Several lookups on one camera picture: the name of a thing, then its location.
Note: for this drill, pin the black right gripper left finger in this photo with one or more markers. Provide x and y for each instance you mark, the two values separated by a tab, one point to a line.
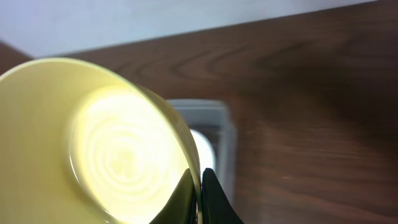
181	208

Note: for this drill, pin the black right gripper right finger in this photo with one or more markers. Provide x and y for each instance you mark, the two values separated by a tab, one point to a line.
215	205

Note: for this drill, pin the white plastic bowl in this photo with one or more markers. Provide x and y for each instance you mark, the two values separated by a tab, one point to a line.
205	151

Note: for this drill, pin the yellow plastic bowl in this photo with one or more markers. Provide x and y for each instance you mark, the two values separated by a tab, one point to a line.
80	144

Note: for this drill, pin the clear plastic container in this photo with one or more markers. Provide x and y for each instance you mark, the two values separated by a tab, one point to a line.
212	119

